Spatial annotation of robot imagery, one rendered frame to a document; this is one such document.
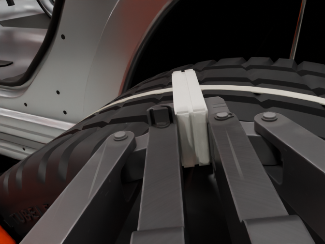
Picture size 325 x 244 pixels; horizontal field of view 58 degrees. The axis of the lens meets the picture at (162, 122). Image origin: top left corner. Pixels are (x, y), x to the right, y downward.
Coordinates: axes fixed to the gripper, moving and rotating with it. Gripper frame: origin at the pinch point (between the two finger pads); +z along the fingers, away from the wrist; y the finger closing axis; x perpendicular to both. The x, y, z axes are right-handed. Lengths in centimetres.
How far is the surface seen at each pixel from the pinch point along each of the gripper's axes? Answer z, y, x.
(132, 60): 42.1, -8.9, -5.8
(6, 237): 2.4, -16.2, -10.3
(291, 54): 55, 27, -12
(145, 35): 40.5, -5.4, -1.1
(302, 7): 54, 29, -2
